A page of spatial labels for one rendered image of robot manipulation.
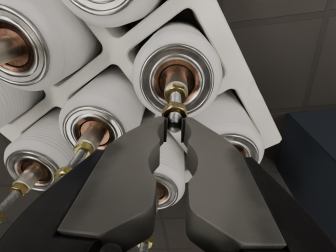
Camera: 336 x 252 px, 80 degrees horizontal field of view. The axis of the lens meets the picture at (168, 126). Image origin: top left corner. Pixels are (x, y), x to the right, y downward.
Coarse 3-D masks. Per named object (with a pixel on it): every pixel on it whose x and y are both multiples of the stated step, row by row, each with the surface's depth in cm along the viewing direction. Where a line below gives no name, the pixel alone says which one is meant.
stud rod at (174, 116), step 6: (174, 96) 16; (180, 96) 17; (180, 102) 16; (174, 114) 14; (180, 114) 14; (168, 120) 13; (174, 120) 13; (180, 120) 13; (168, 126) 13; (174, 126) 13; (180, 126) 13; (174, 132) 13
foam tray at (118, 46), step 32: (192, 0) 23; (96, 32) 25; (128, 32) 25; (224, 32) 25; (96, 64) 27; (128, 64) 27; (224, 64) 27; (64, 96) 30; (256, 96) 29; (0, 128) 34; (256, 128) 31
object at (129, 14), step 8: (64, 0) 18; (136, 0) 17; (144, 0) 18; (152, 0) 20; (160, 0) 27; (72, 8) 18; (128, 8) 18; (136, 8) 18; (144, 8) 18; (152, 8) 24; (80, 16) 19; (88, 16) 18; (96, 16) 18; (104, 16) 18; (112, 16) 18; (120, 16) 18; (128, 16) 18; (136, 16) 19; (144, 16) 26; (96, 24) 19; (104, 24) 19; (112, 24) 19; (120, 24) 19
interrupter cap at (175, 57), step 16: (160, 48) 19; (176, 48) 19; (192, 48) 19; (144, 64) 20; (160, 64) 20; (176, 64) 20; (192, 64) 20; (208, 64) 19; (144, 80) 21; (160, 80) 21; (192, 80) 21; (208, 80) 20; (144, 96) 21; (160, 96) 21; (192, 96) 21; (208, 96) 21; (160, 112) 22
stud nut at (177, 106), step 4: (168, 104) 14; (172, 104) 14; (176, 104) 14; (180, 104) 14; (184, 104) 14; (164, 108) 14; (168, 108) 14; (172, 108) 14; (176, 108) 14; (180, 108) 14; (184, 108) 14; (164, 112) 14; (168, 112) 14; (180, 112) 14; (184, 112) 14; (164, 116) 14; (184, 116) 14
